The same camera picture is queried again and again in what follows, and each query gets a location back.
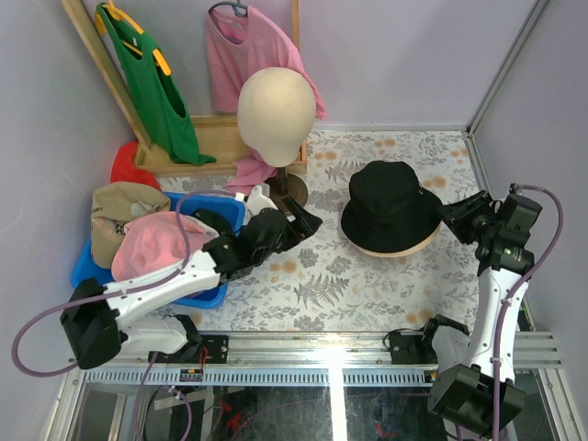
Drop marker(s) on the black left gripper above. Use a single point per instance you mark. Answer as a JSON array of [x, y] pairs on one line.
[[290, 224]]

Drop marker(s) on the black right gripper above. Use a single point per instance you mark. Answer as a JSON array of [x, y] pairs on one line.
[[462, 210]]

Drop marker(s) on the beige straw hat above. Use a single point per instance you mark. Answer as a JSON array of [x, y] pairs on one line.
[[404, 253]]

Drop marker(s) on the black bucket hat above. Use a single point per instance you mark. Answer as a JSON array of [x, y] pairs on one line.
[[388, 210]]

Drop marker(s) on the blue plastic bin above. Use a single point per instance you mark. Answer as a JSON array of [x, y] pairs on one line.
[[231, 209]]

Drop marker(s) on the pink bucket hat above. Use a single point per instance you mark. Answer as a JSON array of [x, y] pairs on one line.
[[156, 241]]

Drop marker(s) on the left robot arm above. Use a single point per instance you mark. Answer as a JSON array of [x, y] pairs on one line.
[[102, 322]]

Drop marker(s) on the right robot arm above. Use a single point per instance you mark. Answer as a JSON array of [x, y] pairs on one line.
[[474, 387]]

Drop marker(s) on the dark round mannequin stand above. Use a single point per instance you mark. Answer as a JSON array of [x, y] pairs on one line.
[[284, 184]]

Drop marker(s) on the floral table mat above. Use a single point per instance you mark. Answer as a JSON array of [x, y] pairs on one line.
[[326, 284]]

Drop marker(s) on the beige mannequin head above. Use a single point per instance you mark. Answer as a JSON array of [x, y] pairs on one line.
[[275, 114]]

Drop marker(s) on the wooden clothes rack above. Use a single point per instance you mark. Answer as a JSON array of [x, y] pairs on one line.
[[217, 134]]

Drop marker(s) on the green tank top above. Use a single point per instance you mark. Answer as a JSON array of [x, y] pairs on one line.
[[155, 96]]

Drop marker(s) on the red cloth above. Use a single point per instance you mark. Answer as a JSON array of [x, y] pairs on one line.
[[124, 168]]

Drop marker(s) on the pink t-shirt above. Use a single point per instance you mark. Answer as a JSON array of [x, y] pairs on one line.
[[237, 48]]

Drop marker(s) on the beige cap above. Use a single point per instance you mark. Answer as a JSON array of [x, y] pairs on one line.
[[115, 205]]

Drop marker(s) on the blue-grey hanger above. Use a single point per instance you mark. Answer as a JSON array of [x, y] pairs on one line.
[[237, 7]]

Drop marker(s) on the yellow hanger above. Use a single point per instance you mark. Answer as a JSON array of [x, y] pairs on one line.
[[118, 14]]

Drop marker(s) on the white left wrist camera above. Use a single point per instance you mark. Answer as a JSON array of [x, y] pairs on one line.
[[257, 200]]

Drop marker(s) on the aluminium mounting rail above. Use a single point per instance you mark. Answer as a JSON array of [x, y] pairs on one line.
[[283, 359]]

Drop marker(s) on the aluminium corner post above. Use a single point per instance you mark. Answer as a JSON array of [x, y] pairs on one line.
[[534, 16]]

